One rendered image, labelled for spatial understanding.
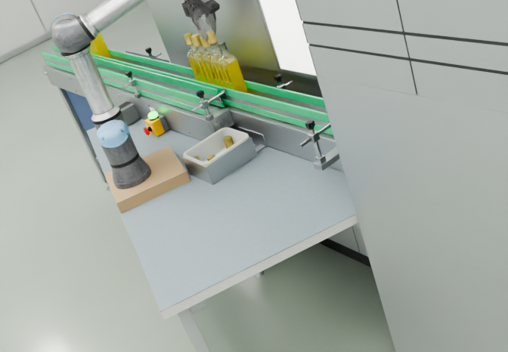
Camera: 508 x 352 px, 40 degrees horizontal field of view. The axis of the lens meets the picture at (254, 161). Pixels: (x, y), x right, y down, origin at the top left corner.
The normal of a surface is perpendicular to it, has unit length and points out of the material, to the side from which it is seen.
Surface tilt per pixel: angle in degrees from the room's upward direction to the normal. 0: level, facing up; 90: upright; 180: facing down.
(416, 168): 90
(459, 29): 90
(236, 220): 0
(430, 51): 90
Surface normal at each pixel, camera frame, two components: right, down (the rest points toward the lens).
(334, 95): -0.74, 0.51
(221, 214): -0.29, -0.83
